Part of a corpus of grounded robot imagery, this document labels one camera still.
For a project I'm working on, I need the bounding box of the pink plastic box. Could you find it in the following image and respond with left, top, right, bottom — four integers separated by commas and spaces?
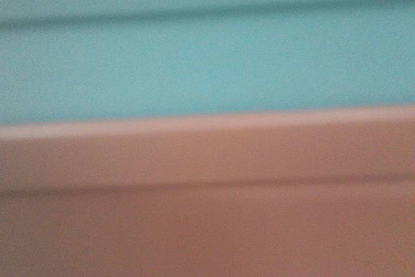
1, 105, 414, 276

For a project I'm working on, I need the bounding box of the light blue plastic box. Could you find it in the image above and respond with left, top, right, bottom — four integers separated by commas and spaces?
1, 0, 414, 123

